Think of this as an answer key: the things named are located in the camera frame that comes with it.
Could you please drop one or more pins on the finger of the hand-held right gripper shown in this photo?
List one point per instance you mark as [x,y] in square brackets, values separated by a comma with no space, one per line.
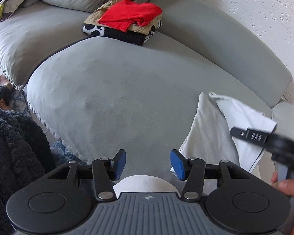
[254,135]

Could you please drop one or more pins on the beige garment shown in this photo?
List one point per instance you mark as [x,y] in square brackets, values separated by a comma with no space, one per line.
[100,11]

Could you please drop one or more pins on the light grey t-shirt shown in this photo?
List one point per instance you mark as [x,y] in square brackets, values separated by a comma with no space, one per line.
[210,132]

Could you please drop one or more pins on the dark blue fuzzy garment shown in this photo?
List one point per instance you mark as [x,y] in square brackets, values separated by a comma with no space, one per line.
[14,151]

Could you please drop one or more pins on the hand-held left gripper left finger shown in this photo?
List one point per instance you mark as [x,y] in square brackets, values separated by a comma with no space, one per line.
[118,165]

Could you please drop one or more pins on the grey sofa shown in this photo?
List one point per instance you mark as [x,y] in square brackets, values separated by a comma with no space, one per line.
[112,90]

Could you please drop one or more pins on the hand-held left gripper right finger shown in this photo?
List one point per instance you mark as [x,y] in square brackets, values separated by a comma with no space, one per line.
[178,164]

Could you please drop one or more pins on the black and white patterned garment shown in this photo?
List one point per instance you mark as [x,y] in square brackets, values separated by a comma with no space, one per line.
[122,35]

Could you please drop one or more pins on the person's right hand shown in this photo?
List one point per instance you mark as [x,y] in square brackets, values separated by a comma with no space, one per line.
[292,187]

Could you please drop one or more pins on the red garment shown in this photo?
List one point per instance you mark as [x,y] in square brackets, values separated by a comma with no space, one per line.
[127,14]

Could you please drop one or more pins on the person's white clothed knee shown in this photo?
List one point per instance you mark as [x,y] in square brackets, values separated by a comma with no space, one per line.
[142,183]

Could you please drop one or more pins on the person's foot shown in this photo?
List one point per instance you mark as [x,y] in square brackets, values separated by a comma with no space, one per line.
[5,105]
[1,80]

